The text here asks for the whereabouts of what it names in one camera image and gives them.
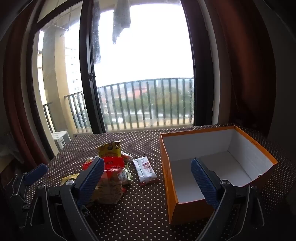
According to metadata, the brown polka dot tablecloth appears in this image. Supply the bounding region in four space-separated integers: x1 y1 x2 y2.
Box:
24 124 296 241

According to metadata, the orange cardboard box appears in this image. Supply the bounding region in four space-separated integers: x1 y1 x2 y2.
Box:
160 125 278 226

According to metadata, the metal balcony railing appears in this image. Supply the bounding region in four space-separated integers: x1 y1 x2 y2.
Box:
43 77 195 133

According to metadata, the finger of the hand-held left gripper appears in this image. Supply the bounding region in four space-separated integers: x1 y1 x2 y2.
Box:
6 163 49 232

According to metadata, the white outdoor air conditioner unit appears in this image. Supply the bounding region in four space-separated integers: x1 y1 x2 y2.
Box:
50 131 72 149

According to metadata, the pale yellow crinkled packet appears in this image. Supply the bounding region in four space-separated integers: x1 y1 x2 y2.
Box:
60 173 81 186

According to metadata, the green snack packet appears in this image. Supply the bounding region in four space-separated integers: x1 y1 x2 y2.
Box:
117 163 133 186

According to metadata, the black window frame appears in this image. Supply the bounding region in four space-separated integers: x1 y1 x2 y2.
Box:
25 0 214 160

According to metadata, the dark speckled hanging cloth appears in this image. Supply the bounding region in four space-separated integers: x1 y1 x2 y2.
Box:
92 0 102 65

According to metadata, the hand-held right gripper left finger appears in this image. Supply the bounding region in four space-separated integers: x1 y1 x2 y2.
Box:
27 157 105 241

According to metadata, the dark red curtain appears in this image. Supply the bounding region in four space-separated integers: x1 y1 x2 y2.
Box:
199 0 278 137
0 0 50 167

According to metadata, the grey hanging cloth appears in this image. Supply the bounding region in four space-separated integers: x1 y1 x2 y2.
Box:
112 0 132 44

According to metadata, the clear round cracker packet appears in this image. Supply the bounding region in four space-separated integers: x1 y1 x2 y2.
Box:
89 170 127 205

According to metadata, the red snack packet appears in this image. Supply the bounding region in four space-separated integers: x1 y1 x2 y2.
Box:
83 156 125 180

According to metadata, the distant apartment building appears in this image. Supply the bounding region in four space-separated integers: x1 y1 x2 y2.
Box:
65 47 81 130

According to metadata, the white and red bar packet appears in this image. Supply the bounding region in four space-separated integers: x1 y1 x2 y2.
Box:
132 157 159 187

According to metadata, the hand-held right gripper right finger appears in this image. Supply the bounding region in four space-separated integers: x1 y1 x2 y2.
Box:
191 158 267 241

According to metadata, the yellow snack packet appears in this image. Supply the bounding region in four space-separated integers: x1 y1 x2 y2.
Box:
97 141 122 161

